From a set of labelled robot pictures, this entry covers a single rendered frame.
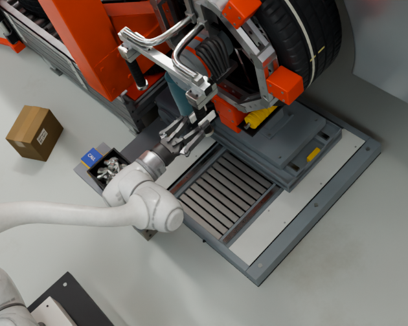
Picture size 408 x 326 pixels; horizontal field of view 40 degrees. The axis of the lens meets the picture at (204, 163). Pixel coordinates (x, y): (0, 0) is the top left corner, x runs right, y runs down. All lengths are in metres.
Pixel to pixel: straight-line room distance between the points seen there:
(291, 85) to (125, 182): 0.58
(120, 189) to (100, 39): 0.73
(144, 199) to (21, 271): 1.32
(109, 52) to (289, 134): 0.84
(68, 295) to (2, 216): 0.81
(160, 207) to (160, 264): 0.99
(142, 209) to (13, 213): 0.34
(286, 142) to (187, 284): 0.74
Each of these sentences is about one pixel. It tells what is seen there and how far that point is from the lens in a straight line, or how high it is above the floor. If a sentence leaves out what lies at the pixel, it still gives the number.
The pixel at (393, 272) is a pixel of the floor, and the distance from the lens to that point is 2.40.
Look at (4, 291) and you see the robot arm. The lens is 2.00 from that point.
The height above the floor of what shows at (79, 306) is 0.30.
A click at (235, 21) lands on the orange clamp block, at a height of 1.09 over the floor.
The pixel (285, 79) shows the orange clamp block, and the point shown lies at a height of 0.89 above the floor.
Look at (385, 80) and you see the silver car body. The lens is 1.86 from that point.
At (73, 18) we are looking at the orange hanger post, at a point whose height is 0.97.
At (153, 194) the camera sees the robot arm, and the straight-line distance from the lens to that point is 1.58.
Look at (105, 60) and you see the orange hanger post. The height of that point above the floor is 0.73.
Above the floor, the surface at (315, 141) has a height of 0.15.
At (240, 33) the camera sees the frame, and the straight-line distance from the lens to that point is 1.71.
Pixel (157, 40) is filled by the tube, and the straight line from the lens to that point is 1.82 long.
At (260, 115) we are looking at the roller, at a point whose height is 0.53.
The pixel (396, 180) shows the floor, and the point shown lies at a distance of 2.58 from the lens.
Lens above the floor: 2.24
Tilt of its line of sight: 56 degrees down
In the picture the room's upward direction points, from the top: 22 degrees counter-clockwise
